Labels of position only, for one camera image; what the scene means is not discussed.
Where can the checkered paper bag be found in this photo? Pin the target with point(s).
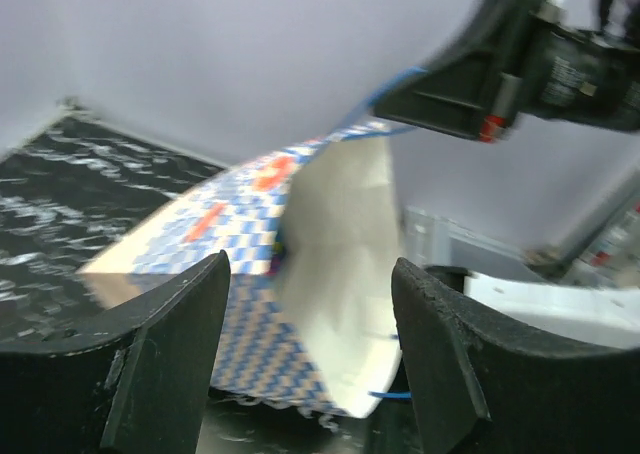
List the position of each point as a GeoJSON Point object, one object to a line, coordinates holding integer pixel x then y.
{"type": "Point", "coordinates": [312, 235]}

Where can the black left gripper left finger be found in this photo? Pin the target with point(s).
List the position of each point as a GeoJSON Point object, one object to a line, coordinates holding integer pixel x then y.
{"type": "Point", "coordinates": [131, 379]}

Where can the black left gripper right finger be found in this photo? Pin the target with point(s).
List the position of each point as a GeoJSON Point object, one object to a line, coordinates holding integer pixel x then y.
{"type": "Point", "coordinates": [483, 382]}

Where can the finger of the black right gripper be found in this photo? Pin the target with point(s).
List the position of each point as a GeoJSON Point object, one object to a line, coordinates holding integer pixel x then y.
{"type": "Point", "coordinates": [472, 88]}

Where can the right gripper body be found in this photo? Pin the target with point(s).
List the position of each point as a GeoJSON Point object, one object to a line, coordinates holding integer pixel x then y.
{"type": "Point", "coordinates": [569, 74]}

